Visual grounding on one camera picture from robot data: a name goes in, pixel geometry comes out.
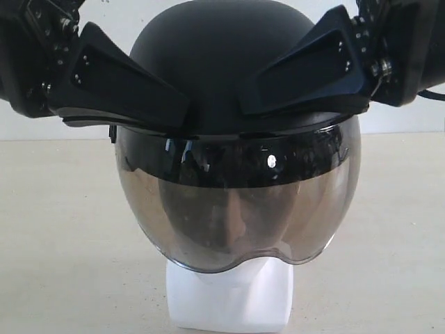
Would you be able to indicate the black helmet with tinted visor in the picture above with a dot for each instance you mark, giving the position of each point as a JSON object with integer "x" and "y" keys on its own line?
{"x": 235, "y": 190}

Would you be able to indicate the white mannequin head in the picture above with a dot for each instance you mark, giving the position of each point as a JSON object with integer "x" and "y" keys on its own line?
{"x": 254, "y": 297}

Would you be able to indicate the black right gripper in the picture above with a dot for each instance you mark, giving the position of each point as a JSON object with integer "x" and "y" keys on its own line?
{"x": 324, "y": 71}

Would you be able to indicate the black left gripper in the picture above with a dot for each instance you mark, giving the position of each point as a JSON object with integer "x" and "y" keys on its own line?
{"x": 99, "y": 85}

